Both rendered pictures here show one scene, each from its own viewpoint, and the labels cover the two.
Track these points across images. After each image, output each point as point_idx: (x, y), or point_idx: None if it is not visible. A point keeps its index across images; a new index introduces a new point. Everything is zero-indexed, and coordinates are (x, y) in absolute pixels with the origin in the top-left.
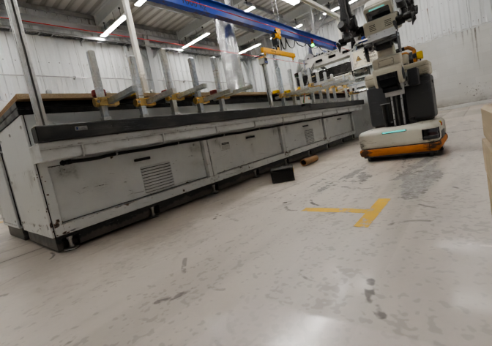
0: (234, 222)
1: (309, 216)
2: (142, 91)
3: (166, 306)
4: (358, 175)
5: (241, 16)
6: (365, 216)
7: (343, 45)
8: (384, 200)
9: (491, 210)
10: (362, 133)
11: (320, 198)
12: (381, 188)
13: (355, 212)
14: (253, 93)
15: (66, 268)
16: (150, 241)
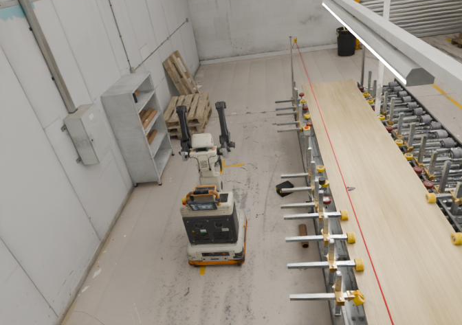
0: (262, 154)
1: (239, 161)
2: (295, 102)
3: (245, 137)
4: (238, 196)
5: (310, 84)
6: (223, 163)
7: (231, 147)
8: (221, 172)
9: (203, 119)
10: (241, 209)
11: (243, 172)
12: (223, 181)
13: (227, 165)
14: (319, 149)
15: (290, 132)
16: (282, 143)
